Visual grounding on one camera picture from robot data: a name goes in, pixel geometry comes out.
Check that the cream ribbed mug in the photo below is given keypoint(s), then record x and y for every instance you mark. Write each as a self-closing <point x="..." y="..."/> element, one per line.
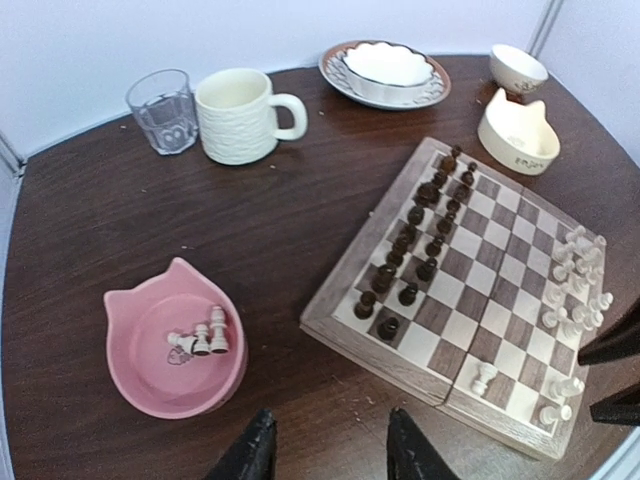
<point x="241" y="119"/>

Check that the left aluminium frame post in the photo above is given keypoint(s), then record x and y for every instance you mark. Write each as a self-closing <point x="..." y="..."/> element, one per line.
<point x="11" y="160"/>

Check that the white chess knight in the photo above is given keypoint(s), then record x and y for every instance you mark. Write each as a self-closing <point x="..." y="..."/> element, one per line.
<point x="566" y="388"/>

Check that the clear drinking glass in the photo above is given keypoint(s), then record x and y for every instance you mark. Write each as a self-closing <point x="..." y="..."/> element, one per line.
<point x="163" y="106"/>

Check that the aluminium frame post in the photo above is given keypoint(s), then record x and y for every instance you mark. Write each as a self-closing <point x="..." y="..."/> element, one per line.
<point x="544" y="27"/>
<point x="11" y="160"/>

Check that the white floral small bowl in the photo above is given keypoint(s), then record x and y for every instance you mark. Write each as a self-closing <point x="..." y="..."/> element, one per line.
<point x="515" y="70"/>

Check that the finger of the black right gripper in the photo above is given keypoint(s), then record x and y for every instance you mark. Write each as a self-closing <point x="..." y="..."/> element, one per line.
<point x="619" y="409"/>
<point x="619" y="342"/>

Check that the white chess rook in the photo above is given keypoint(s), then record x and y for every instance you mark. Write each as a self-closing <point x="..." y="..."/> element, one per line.
<point x="548" y="415"/>

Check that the white chess bishop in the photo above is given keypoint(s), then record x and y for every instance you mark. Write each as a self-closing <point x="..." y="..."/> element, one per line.
<point x="218" y="343"/>

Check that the white scalloped bowl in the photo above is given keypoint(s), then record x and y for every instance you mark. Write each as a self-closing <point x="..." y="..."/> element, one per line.
<point x="386" y="73"/>

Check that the white chess pawn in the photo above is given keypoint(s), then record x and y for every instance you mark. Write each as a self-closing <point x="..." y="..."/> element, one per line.
<point x="184" y="342"/>
<point x="599" y="242"/>
<point x="201" y="346"/>
<point x="486" y="373"/>

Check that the right aluminium frame post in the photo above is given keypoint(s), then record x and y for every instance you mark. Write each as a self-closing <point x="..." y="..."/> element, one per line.
<point x="544" y="27"/>

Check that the patterned brown rim plate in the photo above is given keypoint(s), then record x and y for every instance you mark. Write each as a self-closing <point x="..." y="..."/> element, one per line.
<point x="333" y="70"/>

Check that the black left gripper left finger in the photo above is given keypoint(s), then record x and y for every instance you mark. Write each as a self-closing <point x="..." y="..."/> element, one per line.
<point x="253" y="454"/>

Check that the yellow cat-ear bowl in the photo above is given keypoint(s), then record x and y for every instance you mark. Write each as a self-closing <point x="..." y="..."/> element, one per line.
<point x="518" y="136"/>

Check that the wooden chess board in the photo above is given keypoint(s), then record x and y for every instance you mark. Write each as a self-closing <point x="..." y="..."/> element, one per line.
<point x="518" y="285"/>

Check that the black chess piece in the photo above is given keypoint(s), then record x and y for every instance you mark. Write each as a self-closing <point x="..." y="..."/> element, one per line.
<point x="427" y="194"/>
<point x="449" y="163"/>
<point x="426" y="270"/>
<point x="388" y="328"/>
<point x="364" y="307"/>

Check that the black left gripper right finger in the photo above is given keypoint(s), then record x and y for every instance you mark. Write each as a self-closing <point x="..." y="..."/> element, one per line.
<point x="409" y="453"/>

